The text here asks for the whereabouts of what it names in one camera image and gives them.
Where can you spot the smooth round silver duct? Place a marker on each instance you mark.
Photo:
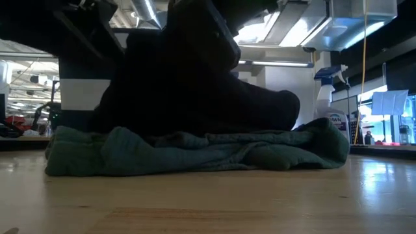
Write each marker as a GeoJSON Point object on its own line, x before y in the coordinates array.
{"type": "Point", "coordinates": [146, 9]}

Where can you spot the clear spray bottle blue trigger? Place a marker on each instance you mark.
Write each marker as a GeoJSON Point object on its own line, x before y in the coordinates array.
{"type": "Point", "coordinates": [325, 97]}

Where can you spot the navy white-striped fabric bin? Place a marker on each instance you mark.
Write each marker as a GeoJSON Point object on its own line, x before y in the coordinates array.
{"type": "Point", "coordinates": [81, 94]}

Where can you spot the red background object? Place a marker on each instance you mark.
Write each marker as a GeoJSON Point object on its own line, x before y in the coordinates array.
{"type": "Point", "coordinates": [16, 122]}

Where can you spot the black metal rig frame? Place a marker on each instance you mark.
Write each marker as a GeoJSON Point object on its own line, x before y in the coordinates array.
{"type": "Point", "coordinates": [53, 91]}

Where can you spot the dark green button shirt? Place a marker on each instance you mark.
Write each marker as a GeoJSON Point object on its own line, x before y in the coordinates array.
{"type": "Point", "coordinates": [162, 156]}

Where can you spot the white hanging sheet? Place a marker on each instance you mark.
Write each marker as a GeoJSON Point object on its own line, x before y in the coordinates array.
{"type": "Point", "coordinates": [390, 102]}

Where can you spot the black garment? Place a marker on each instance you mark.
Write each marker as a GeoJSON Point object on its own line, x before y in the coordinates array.
{"type": "Point", "coordinates": [195, 104]}

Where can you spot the clear glass jar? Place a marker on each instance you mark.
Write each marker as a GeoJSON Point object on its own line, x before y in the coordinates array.
{"type": "Point", "coordinates": [404, 135]}

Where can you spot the dark small bottle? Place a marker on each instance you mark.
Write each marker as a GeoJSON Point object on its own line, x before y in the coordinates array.
{"type": "Point", "coordinates": [369, 138]}

